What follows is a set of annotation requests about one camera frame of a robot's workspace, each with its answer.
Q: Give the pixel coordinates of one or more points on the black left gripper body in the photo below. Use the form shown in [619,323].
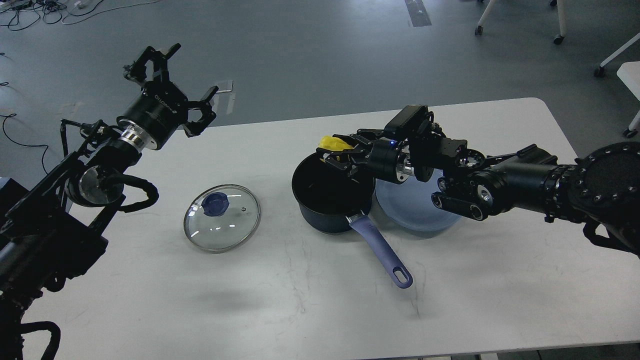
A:
[159,110]

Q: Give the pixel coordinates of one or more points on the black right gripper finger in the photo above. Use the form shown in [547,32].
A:
[364,139]
[349,162]

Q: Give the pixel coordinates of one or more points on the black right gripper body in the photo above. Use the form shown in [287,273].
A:
[389,161]

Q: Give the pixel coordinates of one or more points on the yellow potato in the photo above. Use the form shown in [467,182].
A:
[334,144]

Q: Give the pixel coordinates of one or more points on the glass pot lid blue knob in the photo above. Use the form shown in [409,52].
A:
[222,218]

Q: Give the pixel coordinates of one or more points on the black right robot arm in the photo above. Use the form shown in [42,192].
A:
[600,190]

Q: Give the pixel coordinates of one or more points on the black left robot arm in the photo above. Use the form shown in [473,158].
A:
[54,232]

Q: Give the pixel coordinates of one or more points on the blue round plate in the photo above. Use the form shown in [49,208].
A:
[409,204]

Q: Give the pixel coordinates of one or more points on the black box at left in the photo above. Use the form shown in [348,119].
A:
[11,192]

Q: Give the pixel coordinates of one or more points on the white chair leg with caster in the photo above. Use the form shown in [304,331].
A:
[535,21]

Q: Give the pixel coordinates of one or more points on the white table leg right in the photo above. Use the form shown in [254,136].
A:
[629,74]

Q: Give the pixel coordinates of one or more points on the dark blue saucepan purple handle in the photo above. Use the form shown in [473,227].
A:
[332,203]

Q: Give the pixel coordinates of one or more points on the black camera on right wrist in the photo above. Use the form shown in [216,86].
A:
[406,123]

